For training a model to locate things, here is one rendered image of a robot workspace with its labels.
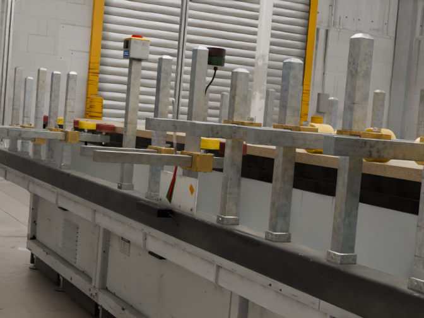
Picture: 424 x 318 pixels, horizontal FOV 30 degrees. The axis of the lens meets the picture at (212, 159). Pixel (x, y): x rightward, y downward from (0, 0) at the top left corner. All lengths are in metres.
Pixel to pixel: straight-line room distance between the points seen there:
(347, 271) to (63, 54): 8.74
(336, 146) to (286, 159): 0.60
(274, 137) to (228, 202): 0.61
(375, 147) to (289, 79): 0.58
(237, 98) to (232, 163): 0.17
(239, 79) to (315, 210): 0.39
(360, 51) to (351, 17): 10.54
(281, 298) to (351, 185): 0.38
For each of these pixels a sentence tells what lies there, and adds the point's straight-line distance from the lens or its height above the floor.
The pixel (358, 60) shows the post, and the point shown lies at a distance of 1.61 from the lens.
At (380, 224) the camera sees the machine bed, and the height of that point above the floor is 0.76.
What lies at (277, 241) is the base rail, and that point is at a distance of 1.83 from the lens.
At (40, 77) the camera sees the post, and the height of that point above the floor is 1.09.
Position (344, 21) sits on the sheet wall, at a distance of 12.11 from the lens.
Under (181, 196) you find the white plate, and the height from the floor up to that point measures 0.74.
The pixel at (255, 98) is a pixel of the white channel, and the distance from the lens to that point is 3.88.
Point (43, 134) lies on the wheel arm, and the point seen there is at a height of 0.84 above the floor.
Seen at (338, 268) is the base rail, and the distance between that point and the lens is 1.60.
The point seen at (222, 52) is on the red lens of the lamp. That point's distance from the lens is 2.28.
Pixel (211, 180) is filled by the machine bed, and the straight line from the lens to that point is 2.60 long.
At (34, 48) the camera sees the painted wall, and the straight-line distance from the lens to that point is 10.05.
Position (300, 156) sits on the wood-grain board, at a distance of 2.13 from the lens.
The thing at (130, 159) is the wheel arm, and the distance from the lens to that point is 2.15.
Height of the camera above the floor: 0.97
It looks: 3 degrees down
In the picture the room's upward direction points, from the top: 5 degrees clockwise
